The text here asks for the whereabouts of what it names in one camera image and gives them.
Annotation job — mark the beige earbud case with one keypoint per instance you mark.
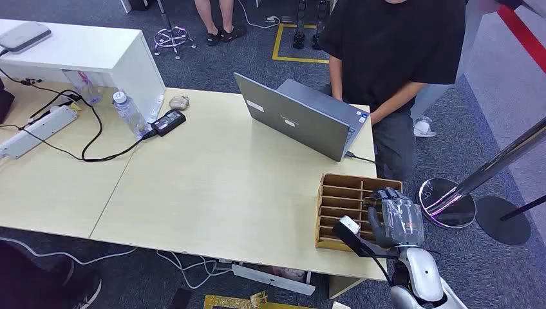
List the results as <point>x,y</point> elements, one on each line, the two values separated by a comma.
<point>179,102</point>

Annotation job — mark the white slim tube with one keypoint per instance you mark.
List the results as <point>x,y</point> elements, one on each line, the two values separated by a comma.
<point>154,111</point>

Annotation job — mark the grey laptop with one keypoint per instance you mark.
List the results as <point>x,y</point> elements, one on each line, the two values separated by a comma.
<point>298,119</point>

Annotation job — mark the person's left forearm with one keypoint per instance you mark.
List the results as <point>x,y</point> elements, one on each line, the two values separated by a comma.
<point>396,100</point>

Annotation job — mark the black phone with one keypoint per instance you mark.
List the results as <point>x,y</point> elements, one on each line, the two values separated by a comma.
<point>181,299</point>

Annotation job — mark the white power strip under table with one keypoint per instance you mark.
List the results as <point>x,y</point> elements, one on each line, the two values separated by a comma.
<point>273,279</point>

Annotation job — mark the table leg panel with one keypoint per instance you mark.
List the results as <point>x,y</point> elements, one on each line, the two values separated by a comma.
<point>341,286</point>

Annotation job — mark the clear bottle red label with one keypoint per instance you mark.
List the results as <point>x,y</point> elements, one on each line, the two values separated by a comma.
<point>85,87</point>

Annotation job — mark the person's white shoe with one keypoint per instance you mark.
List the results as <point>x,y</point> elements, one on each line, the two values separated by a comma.
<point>423,128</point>

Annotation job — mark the clear water bottle white cap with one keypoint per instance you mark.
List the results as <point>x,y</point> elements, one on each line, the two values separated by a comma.
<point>130,115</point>

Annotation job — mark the red barrier belt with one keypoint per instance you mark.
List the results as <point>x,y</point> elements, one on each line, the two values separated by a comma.
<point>522,36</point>

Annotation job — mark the person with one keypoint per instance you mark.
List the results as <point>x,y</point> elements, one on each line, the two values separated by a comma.
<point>392,47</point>

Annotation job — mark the chrome stanchion with round base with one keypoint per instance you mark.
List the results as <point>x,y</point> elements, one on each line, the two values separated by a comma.
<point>448,202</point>

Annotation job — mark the grey flat device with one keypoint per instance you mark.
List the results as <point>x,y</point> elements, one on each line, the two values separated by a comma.
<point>23,36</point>

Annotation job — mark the black stanchion with round base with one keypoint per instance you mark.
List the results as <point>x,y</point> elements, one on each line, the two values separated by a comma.
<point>503,226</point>

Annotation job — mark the black object at desk edge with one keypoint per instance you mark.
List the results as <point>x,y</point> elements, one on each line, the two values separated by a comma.
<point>5,102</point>

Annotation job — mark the person's right forearm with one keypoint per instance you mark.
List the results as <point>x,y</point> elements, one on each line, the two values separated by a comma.
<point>336,79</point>

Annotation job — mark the wooden slotted card holder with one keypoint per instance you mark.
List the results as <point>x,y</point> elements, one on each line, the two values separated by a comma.
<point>341,200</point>

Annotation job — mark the black shoe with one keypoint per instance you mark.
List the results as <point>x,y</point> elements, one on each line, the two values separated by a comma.
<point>81,290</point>

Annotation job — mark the yellow cardboard piece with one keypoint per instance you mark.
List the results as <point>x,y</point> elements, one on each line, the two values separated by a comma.
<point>230,303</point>

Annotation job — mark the black robot legs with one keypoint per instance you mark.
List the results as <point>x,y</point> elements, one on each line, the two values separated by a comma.
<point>299,38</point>

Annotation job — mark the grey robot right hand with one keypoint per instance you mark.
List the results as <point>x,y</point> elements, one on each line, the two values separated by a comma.
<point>401,224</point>

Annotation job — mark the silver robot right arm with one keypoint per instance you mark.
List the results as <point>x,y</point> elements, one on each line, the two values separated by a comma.
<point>420,273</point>

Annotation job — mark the white desk shelf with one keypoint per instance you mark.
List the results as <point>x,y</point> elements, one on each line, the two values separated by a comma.
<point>85,49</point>

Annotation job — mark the standing person's legs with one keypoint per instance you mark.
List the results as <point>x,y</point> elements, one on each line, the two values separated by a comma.
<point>224,21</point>

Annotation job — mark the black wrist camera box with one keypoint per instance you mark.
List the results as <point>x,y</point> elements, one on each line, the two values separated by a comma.
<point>352,232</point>

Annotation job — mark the black power adapter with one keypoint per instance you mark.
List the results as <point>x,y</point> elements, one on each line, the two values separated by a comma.
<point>169,122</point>

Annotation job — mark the chrome stool base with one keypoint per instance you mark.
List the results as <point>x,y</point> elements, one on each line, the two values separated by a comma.
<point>172,38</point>

